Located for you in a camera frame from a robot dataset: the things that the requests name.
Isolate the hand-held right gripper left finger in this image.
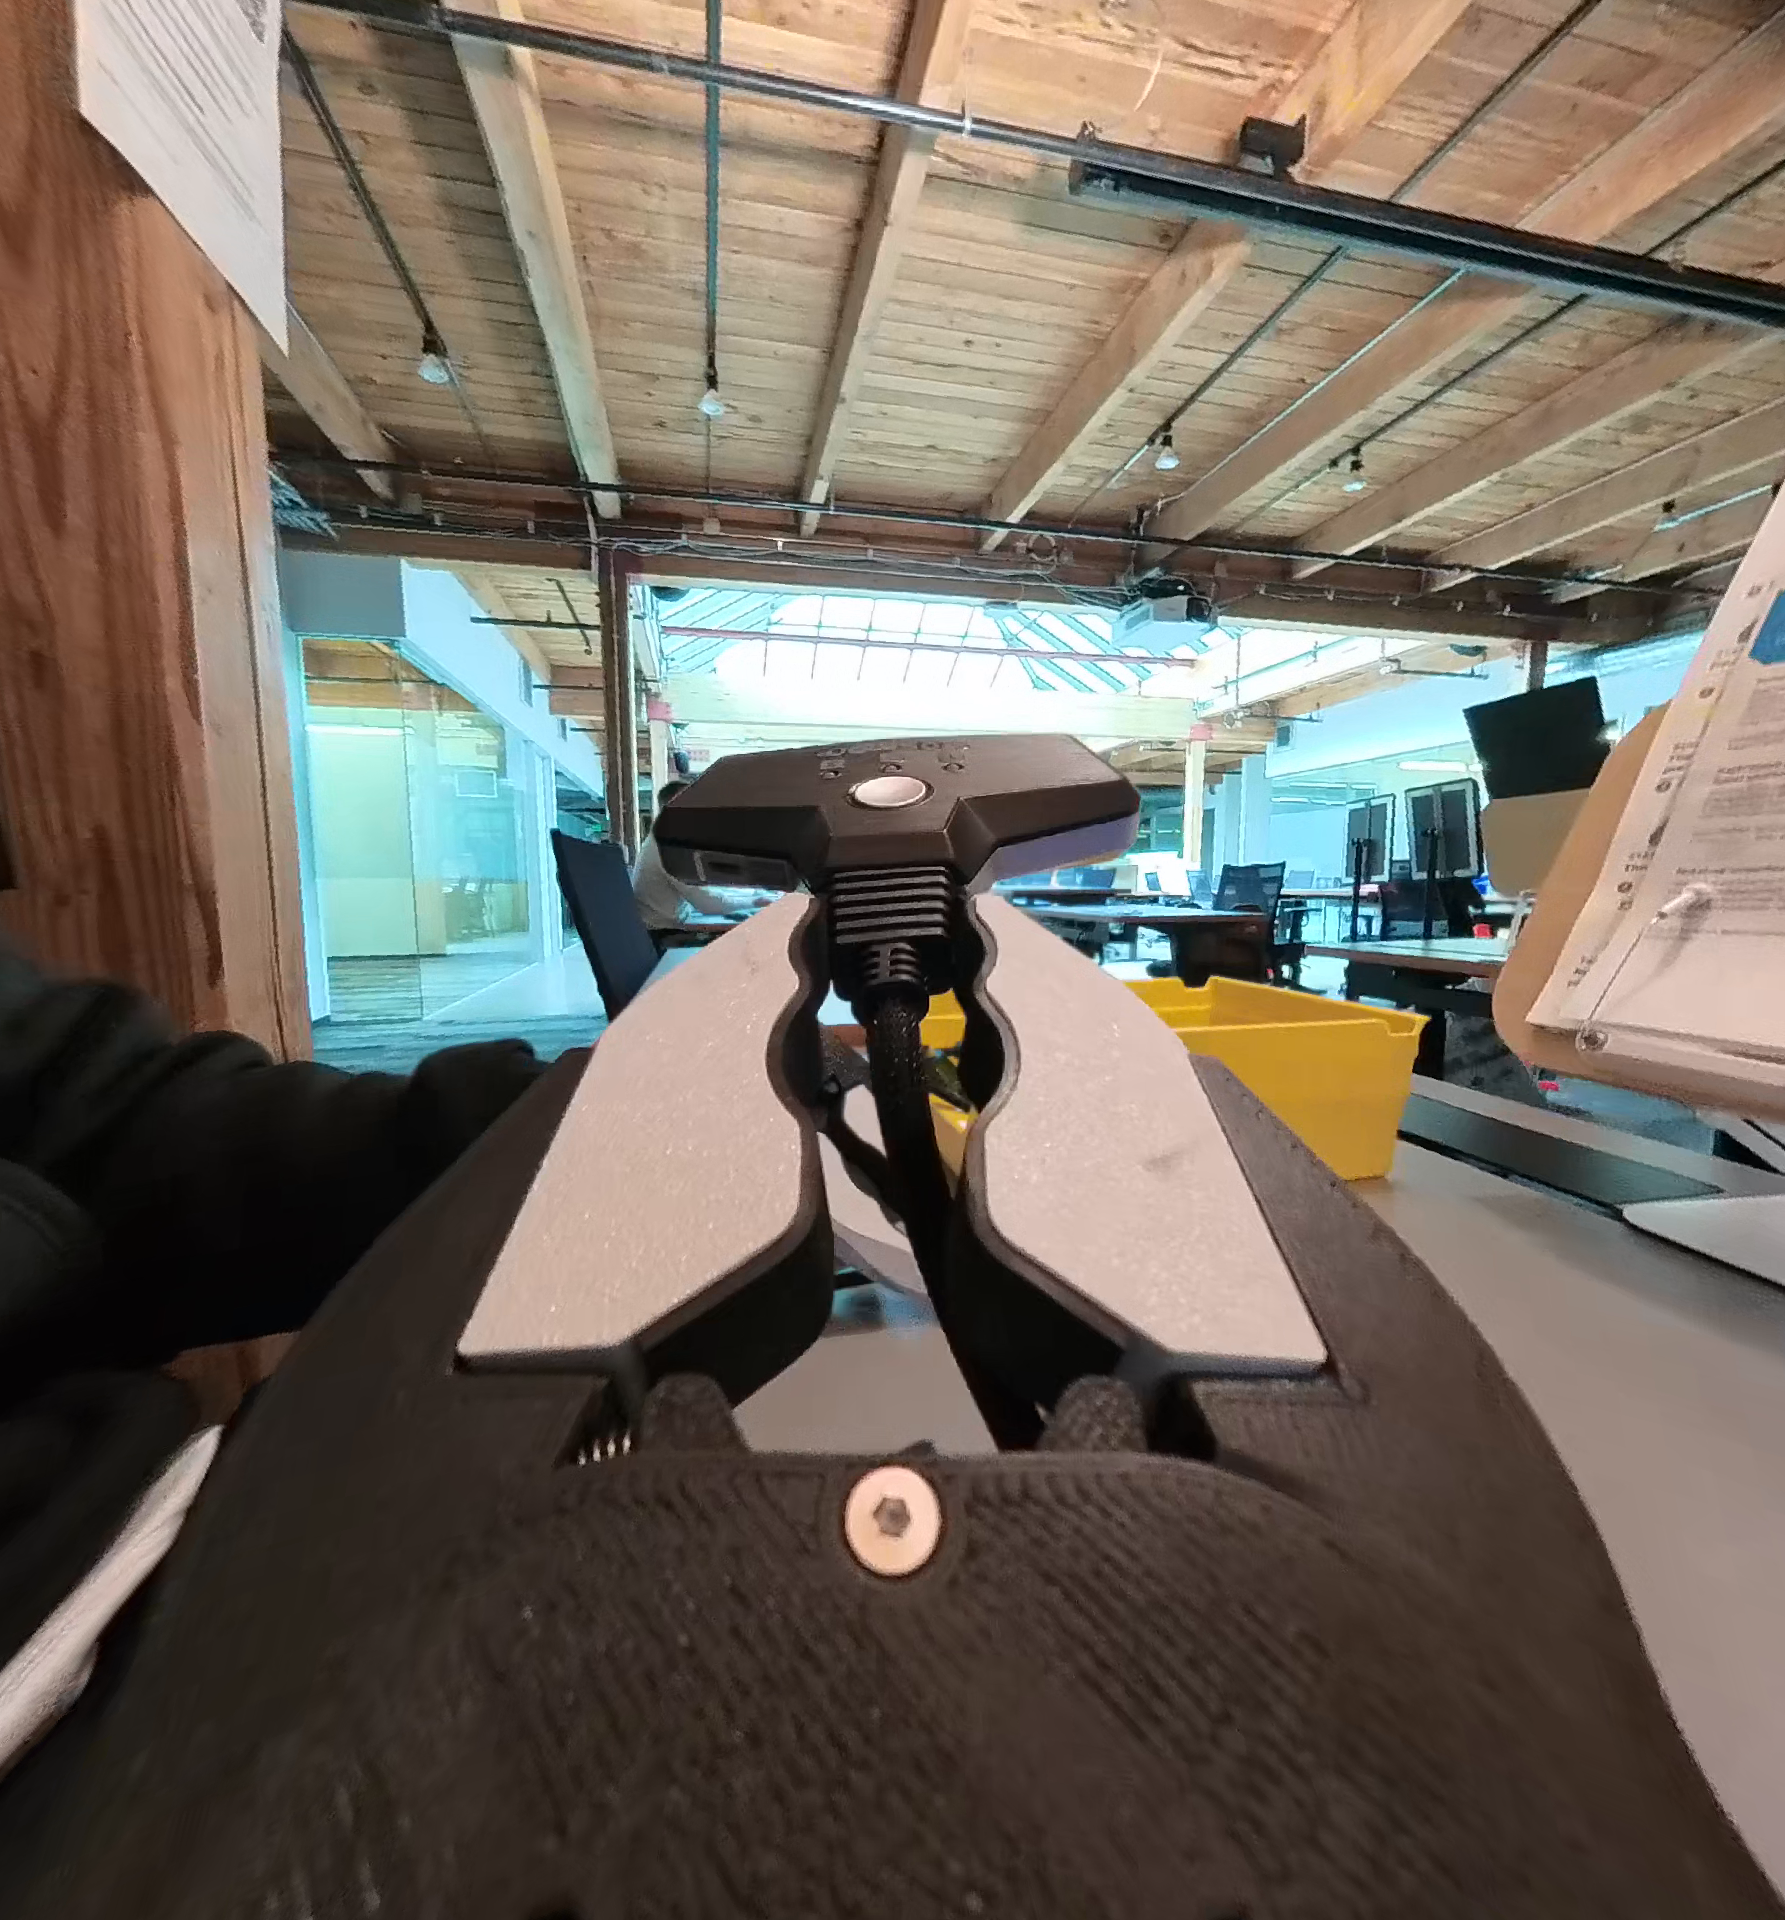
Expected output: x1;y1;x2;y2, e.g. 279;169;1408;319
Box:
454;891;836;1398

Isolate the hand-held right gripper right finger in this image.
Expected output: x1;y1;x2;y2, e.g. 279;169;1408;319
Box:
961;891;1333;1398

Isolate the yellow plastic bin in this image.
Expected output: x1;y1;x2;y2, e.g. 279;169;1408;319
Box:
912;973;1434;1182

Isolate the black braided cable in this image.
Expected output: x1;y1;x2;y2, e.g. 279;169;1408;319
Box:
866;982;1050;1453

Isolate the hdmi switch box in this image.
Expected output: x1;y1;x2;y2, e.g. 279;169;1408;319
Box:
651;732;1144;999

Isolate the black office chair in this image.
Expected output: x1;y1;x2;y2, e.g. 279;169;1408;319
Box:
549;827;673;1025

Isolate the wooden document stand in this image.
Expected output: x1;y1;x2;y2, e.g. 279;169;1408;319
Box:
1493;359;1785;1313

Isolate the ceiling projector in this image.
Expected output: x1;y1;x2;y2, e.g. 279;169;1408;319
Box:
1115;578;1219;650

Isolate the printed instruction sheet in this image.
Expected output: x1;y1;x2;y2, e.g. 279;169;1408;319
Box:
1529;368;1785;1073

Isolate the wooden pillar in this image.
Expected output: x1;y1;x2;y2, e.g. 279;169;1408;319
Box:
0;0;312;1058

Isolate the black ceiling track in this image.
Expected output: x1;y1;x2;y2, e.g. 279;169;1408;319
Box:
1069;116;1785;326

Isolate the white paper notice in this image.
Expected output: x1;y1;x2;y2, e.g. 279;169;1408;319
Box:
73;0;290;349

